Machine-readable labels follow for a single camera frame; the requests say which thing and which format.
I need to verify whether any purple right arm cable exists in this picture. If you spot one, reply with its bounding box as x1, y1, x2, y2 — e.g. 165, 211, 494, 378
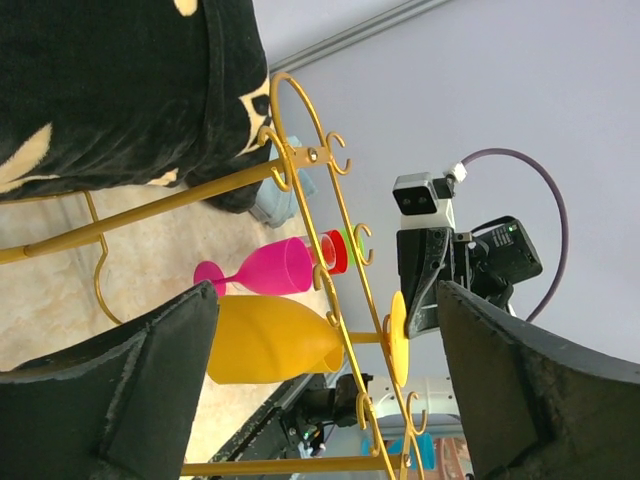
459, 147, 570, 324

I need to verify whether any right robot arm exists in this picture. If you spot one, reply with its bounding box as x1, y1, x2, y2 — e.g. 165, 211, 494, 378
397, 216, 543, 426

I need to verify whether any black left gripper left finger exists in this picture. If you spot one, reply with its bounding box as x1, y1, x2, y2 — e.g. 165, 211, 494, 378
1, 282, 218, 479

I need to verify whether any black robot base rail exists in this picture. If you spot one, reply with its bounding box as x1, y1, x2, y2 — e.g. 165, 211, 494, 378
210, 373, 358, 462

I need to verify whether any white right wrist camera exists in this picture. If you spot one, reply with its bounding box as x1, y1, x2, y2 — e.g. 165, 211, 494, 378
392, 163, 467, 230

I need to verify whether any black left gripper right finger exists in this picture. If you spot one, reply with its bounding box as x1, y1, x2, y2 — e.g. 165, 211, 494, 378
437, 282, 639, 479

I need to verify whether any green plastic wine glass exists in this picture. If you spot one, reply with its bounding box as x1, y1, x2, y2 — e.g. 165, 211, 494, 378
343, 225, 365, 266

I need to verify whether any light blue denim cloth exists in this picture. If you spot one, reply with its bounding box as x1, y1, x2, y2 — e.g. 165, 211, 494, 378
249, 179, 299, 229

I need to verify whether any gold wire glass rack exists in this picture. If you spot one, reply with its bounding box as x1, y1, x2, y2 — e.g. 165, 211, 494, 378
1, 72, 426, 479

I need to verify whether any pink plastic wine glass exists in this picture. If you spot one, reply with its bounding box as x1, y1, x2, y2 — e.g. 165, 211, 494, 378
193, 237, 314, 296

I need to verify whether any black patterned plush blanket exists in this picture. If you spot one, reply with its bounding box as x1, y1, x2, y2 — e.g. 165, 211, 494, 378
1, 1, 272, 201

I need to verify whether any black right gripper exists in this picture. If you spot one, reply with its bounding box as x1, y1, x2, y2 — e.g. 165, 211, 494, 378
397, 227, 513, 339

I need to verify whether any red plastic wine glass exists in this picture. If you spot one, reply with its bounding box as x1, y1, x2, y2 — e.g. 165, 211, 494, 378
321, 229, 348, 275

